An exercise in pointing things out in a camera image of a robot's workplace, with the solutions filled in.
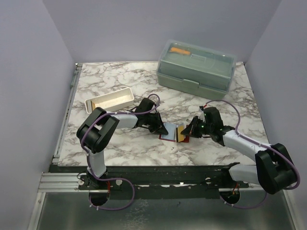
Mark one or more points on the white rectangular plastic tray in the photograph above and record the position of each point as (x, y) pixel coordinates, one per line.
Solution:
(112, 101)

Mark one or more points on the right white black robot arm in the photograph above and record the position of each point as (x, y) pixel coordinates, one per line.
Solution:
(273, 169)

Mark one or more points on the green plastic toolbox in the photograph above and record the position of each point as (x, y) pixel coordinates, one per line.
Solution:
(205, 73)

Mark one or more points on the red leather card holder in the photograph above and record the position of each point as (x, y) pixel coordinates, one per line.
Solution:
(172, 133)

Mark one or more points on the orange handled tool in toolbox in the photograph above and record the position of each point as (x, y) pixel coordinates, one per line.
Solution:
(179, 51)

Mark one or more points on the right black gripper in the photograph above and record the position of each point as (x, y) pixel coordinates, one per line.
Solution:
(191, 129)

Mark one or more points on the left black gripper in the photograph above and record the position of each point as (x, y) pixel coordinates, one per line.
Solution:
(159, 127)

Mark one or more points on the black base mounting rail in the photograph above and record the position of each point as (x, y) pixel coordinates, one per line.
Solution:
(170, 182)

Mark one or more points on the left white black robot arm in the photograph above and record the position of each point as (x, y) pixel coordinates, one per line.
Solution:
(97, 130)

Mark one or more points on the gold credit card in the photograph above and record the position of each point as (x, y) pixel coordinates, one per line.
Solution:
(180, 137)

